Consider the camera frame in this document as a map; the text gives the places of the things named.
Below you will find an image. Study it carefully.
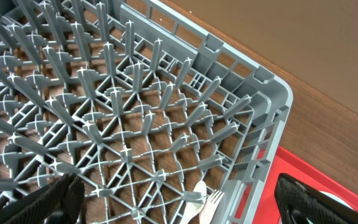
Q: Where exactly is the white plastic spoon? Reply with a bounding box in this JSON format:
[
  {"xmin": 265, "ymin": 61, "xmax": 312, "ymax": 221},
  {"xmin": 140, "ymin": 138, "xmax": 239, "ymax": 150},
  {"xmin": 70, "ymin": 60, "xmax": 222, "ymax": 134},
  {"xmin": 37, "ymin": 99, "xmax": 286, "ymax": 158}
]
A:
[{"xmin": 180, "ymin": 180, "xmax": 207, "ymax": 224}]

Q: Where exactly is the white plastic fork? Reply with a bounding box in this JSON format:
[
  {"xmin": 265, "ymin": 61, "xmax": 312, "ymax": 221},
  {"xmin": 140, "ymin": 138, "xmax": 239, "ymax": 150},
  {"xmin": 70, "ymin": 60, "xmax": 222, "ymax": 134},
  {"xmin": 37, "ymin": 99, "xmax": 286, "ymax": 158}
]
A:
[{"xmin": 199, "ymin": 190, "xmax": 224, "ymax": 224}]

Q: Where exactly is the red plastic tray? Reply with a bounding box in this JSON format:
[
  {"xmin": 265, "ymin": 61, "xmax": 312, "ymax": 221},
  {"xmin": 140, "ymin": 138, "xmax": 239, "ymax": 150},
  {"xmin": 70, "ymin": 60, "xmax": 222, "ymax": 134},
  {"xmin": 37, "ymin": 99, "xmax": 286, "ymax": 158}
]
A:
[{"xmin": 252, "ymin": 146, "xmax": 358, "ymax": 223}]

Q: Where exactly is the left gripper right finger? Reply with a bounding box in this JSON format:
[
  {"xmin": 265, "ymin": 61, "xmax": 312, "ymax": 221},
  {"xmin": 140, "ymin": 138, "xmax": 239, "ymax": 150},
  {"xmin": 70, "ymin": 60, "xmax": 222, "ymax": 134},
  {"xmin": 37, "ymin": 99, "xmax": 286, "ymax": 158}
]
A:
[{"xmin": 274, "ymin": 173, "xmax": 358, "ymax": 224}]

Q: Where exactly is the grey plastic dishwasher rack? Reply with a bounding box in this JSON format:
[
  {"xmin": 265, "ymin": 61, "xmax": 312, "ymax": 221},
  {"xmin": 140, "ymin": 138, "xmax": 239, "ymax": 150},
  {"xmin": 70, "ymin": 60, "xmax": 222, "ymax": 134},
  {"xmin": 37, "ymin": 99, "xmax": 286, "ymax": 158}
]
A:
[{"xmin": 0, "ymin": 1, "xmax": 293, "ymax": 223}]

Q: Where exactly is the light blue plate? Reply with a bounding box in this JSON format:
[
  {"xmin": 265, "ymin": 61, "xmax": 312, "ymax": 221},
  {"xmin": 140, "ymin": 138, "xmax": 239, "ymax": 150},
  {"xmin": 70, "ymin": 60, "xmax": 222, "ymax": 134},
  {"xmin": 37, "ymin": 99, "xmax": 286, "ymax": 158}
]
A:
[{"xmin": 320, "ymin": 191, "xmax": 352, "ymax": 209}]

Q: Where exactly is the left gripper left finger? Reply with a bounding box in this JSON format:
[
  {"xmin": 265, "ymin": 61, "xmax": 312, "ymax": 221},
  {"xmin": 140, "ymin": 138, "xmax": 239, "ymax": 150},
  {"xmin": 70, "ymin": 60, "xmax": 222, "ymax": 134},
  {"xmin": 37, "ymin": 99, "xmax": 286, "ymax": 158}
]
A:
[{"xmin": 0, "ymin": 174, "xmax": 85, "ymax": 224}]

